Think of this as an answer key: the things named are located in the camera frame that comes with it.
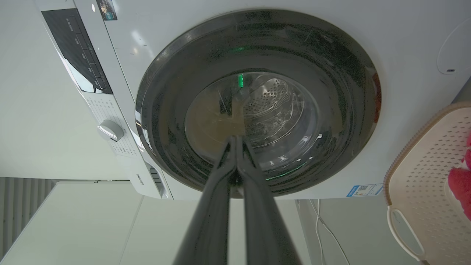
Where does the red cloth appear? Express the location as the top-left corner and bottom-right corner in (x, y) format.
(448, 134), (471, 220)

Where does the white power cable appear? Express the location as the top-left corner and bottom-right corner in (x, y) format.
(309, 199), (351, 265)

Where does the round dark washing machine door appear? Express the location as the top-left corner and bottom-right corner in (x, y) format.
(135, 9), (382, 196)

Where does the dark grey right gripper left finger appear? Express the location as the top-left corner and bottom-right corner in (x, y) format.
(172, 135), (237, 265)

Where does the silver washing machine dial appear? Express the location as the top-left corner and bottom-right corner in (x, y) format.
(97, 120), (124, 142)

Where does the white front-load washing machine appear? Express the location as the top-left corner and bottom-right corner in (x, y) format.
(35, 0), (471, 200)

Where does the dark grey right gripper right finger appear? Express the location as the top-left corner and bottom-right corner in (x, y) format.
(235, 135), (302, 265)

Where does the white perforated laundry basket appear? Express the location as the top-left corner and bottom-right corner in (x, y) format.
(384, 103), (471, 265)

